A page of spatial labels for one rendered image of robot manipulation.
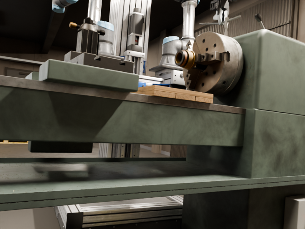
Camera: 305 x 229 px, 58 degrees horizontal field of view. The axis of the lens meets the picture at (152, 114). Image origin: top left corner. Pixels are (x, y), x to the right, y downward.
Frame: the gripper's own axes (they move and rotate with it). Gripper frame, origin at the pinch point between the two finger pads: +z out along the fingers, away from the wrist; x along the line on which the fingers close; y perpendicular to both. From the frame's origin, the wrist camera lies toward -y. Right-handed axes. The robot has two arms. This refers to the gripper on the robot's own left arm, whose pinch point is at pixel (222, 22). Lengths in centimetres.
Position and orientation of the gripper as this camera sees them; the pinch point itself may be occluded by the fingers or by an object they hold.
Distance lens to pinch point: 176.1
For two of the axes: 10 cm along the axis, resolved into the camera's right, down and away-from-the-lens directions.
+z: -0.8, 10.0, -0.2
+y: -5.4, -0.2, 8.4
